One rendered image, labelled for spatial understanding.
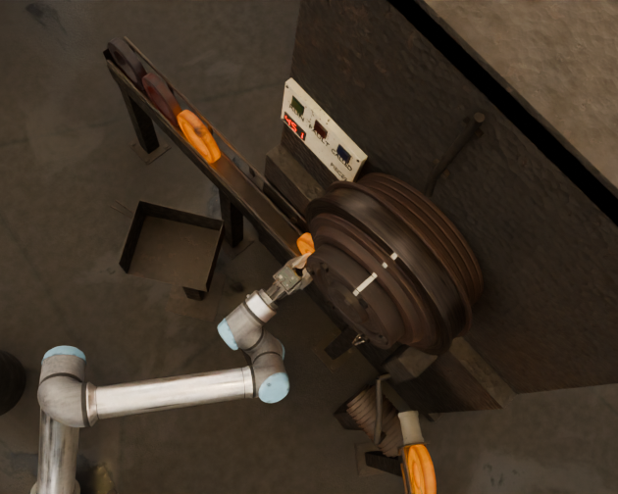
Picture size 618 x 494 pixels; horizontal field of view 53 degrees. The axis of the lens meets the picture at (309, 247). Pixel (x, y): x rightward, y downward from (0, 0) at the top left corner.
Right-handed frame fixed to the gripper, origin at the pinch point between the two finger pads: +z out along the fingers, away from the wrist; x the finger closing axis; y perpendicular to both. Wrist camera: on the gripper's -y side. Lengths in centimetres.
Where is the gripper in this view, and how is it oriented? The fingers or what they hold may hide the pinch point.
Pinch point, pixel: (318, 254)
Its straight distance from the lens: 183.9
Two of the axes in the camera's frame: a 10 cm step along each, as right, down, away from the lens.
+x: -6.7, -7.3, 1.3
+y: -1.0, -0.8, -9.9
